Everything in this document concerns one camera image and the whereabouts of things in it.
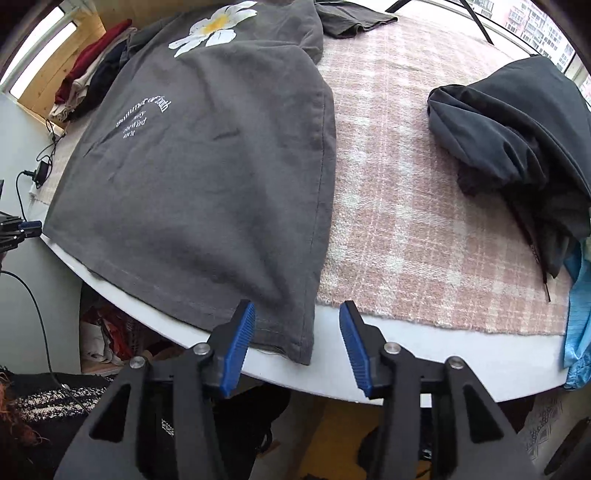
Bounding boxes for dark navy folded garment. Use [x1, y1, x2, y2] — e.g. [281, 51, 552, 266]
[69, 42, 140, 122]

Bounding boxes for orange knit scarf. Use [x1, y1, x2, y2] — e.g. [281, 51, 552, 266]
[0, 373, 48, 446]

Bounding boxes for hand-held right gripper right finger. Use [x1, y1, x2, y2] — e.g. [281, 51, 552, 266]
[338, 300, 539, 480]

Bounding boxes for pink plaid blanket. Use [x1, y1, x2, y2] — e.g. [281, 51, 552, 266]
[28, 7, 574, 339]

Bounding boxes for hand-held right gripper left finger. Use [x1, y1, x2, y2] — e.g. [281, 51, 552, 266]
[54, 299, 257, 480]

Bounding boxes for person's black tweed jacket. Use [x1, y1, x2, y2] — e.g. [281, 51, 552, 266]
[0, 369, 177, 480]

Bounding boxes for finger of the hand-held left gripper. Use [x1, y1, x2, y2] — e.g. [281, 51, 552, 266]
[0, 212, 44, 253]

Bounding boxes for light blue garment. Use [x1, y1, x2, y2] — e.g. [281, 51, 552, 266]
[560, 240, 591, 391]

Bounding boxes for left hand-held gripper cable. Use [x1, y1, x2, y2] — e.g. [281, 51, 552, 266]
[0, 270, 89, 417]

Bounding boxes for black power cable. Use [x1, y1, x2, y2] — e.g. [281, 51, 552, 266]
[16, 119, 68, 223]

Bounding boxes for black tripod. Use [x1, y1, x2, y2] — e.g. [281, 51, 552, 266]
[385, 0, 496, 45]

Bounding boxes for pine plank panel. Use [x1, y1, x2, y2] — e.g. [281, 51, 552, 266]
[16, 9, 110, 119]

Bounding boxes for grey flower-print t-shirt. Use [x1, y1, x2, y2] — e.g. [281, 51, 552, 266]
[42, 0, 399, 367]

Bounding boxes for dark grey drawstring pants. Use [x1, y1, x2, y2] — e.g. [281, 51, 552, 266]
[427, 55, 591, 304]

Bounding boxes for red knit sweater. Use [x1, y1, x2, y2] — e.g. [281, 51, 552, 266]
[55, 23, 137, 105]

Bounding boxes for light wooden board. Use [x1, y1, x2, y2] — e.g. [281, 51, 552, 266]
[95, 0, 232, 29]

